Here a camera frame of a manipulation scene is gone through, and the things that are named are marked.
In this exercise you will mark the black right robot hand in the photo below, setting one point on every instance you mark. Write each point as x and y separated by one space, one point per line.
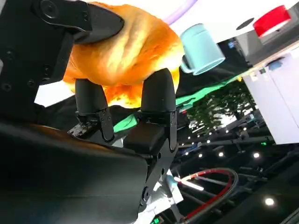
58 175

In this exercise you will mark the orange and white toy bread roll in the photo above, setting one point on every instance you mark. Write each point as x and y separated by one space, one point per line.
130 46

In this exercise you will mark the pale green mug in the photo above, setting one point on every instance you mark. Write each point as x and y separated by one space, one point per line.
201 46

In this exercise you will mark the lilac plate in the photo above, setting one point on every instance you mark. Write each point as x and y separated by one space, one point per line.
177 14

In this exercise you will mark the black round table grommet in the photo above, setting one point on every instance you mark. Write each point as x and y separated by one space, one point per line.
244 24

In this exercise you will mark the red round cap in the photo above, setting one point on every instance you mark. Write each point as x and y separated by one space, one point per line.
271 22

